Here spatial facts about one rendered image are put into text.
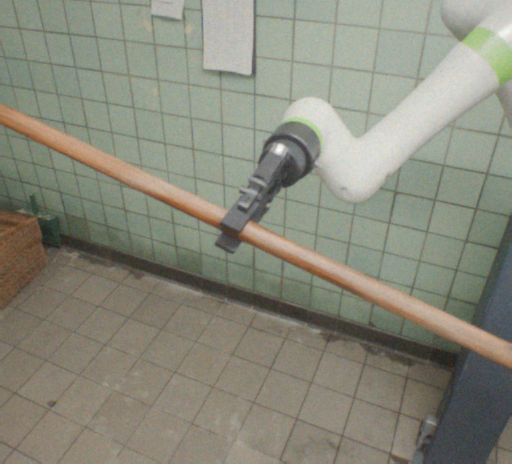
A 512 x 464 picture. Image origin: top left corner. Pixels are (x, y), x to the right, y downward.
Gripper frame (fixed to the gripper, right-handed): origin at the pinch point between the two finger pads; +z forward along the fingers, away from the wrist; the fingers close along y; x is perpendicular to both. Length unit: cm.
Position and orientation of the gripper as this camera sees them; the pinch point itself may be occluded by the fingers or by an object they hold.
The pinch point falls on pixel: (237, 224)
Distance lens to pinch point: 67.3
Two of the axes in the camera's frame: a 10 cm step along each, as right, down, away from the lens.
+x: -8.9, -4.1, 1.7
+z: -3.9, 5.3, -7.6
